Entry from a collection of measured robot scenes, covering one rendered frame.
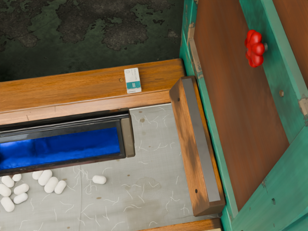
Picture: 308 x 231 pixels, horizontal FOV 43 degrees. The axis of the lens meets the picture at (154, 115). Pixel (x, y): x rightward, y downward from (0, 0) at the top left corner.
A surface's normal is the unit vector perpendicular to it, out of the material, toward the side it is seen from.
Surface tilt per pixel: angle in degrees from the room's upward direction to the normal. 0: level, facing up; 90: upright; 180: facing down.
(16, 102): 0
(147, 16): 0
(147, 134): 0
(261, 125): 90
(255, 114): 90
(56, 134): 58
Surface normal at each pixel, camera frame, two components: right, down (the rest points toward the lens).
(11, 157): 0.13, 0.49
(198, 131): 0.00, -0.47
